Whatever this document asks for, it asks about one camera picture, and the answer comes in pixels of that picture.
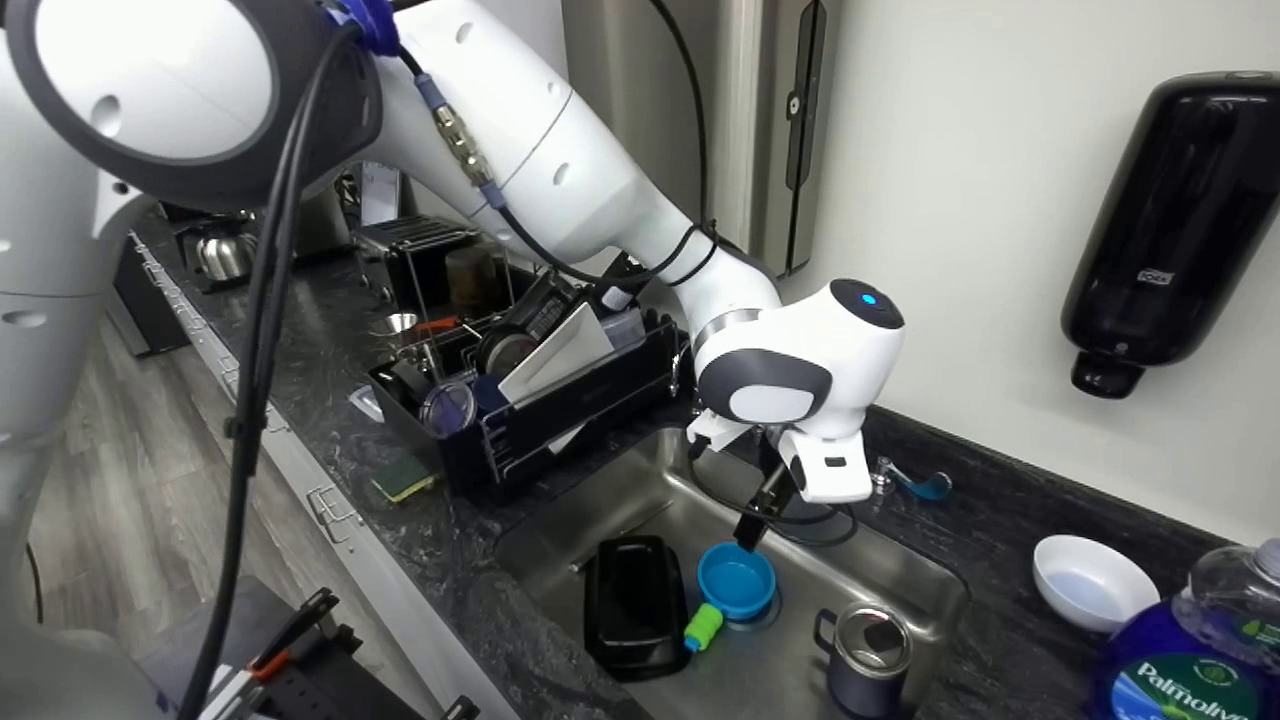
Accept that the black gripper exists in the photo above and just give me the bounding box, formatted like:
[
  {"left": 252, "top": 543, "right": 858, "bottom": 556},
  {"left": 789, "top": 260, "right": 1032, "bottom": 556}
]
[{"left": 732, "top": 453, "right": 803, "bottom": 556}]

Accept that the dark blue thermo cup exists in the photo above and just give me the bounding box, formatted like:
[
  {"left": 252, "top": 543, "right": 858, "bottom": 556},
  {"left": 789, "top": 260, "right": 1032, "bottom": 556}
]
[{"left": 810, "top": 599, "right": 925, "bottom": 720}]

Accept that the clear plastic cup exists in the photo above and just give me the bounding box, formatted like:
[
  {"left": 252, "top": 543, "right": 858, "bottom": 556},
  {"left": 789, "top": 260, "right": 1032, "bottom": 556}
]
[{"left": 421, "top": 367, "right": 488, "bottom": 444}]

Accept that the black plastic tray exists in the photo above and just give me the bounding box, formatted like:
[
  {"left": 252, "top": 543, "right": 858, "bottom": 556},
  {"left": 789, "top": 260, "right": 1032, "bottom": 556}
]
[{"left": 579, "top": 530, "right": 694, "bottom": 682}]

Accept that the stainless steel sink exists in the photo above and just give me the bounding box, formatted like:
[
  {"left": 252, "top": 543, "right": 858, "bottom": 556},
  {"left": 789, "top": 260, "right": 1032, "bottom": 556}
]
[{"left": 494, "top": 421, "right": 971, "bottom": 720}]

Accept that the black dish rack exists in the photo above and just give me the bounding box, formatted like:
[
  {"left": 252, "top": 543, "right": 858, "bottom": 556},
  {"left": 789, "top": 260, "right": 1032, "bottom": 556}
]
[{"left": 357, "top": 215, "right": 692, "bottom": 491}]

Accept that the white rectangular tray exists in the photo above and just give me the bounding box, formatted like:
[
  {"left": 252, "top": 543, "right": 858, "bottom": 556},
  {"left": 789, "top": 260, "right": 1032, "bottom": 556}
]
[{"left": 494, "top": 294, "right": 633, "bottom": 412}]

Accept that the small white bowl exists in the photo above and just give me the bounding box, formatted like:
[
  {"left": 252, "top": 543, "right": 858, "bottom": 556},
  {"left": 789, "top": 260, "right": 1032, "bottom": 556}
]
[{"left": 1029, "top": 530, "right": 1163, "bottom": 636}]

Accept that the green yellow sponge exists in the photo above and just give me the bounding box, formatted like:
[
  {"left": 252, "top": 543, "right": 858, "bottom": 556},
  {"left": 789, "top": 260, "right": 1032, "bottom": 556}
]
[{"left": 365, "top": 453, "right": 443, "bottom": 506}]

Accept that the steel paper towel dispenser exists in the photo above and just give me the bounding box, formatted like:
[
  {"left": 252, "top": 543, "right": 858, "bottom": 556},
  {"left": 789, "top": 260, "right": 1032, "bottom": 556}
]
[{"left": 556, "top": 0, "right": 841, "bottom": 278}]

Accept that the blue dish soap bottle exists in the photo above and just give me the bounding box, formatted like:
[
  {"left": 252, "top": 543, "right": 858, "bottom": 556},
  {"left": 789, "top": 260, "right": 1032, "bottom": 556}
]
[{"left": 1086, "top": 536, "right": 1280, "bottom": 720}]

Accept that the orange black clamp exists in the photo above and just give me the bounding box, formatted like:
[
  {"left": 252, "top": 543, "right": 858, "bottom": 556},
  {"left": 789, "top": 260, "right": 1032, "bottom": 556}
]
[{"left": 230, "top": 584, "right": 348, "bottom": 698}]

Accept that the black soap dispenser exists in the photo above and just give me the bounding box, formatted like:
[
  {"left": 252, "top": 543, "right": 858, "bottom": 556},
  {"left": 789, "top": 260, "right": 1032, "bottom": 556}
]
[{"left": 1055, "top": 69, "right": 1280, "bottom": 402}]

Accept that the blue bowl green handle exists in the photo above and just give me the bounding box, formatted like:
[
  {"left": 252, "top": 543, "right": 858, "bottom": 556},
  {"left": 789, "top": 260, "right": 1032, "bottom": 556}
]
[{"left": 681, "top": 536, "right": 789, "bottom": 658}]

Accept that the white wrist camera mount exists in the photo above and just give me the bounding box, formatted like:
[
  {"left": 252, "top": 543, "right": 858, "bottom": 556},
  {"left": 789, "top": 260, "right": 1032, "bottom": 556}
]
[{"left": 781, "top": 421, "right": 878, "bottom": 512}]

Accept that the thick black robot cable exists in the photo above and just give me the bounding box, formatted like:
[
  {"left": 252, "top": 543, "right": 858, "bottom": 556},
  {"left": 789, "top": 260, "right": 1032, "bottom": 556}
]
[{"left": 174, "top": 23, "right": 357, "bottom": 720}]

